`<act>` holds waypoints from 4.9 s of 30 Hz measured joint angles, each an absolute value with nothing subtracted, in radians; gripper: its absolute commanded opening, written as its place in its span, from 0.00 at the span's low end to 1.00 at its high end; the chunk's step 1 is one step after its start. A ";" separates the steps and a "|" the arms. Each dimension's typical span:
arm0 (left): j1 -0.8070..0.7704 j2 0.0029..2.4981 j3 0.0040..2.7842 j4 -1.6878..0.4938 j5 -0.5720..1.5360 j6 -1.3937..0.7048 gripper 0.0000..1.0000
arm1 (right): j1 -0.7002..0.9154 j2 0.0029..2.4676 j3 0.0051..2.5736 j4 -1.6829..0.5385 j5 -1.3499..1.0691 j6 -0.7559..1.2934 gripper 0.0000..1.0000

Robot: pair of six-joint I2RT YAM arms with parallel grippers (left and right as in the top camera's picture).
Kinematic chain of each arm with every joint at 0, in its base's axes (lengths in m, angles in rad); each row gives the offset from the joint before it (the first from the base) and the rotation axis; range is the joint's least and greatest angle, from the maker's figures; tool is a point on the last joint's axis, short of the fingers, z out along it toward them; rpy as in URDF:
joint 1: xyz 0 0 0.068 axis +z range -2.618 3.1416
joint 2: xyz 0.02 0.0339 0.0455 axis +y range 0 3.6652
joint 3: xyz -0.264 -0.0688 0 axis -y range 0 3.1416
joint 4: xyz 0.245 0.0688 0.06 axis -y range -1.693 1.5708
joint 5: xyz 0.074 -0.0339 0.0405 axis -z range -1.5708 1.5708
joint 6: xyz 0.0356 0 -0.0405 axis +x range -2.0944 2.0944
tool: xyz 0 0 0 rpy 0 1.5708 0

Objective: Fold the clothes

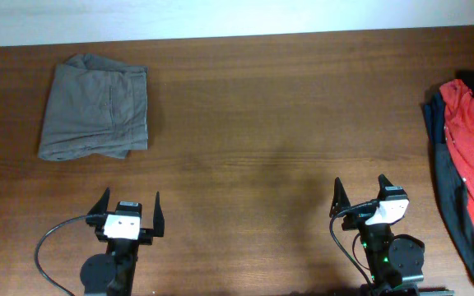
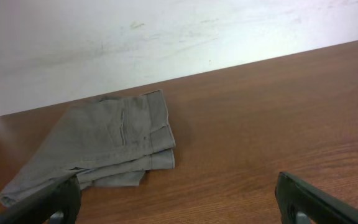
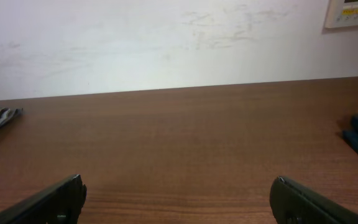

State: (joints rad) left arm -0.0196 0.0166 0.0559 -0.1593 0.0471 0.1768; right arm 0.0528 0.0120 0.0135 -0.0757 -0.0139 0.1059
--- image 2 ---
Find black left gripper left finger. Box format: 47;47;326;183
0;174;81;224

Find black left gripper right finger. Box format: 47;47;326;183
275;172;358;224

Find folded grey pants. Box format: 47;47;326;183
0;90;175;207

